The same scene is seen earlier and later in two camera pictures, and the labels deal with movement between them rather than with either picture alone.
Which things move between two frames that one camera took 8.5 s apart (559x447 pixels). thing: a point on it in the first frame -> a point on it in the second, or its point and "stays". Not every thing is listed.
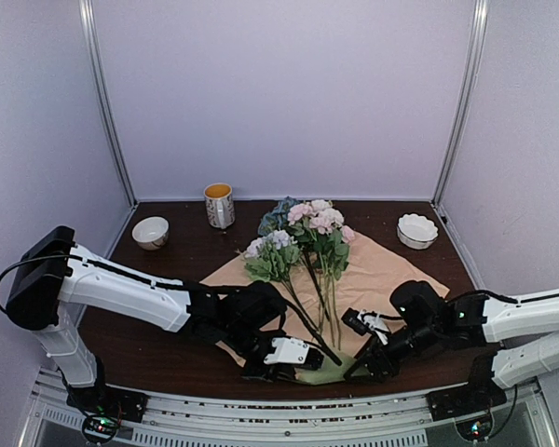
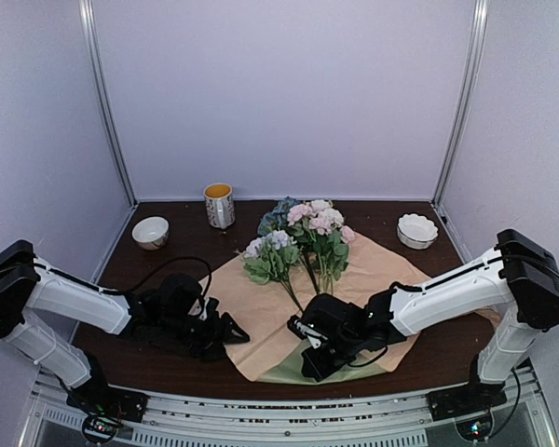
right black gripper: (375, 357) -> (320, 371)
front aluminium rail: (510, 413) stays
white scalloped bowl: (416, 231) stays
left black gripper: (285, 371) -> (216, 336)
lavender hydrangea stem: (273, 258) stays
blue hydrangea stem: (276, 223) stays
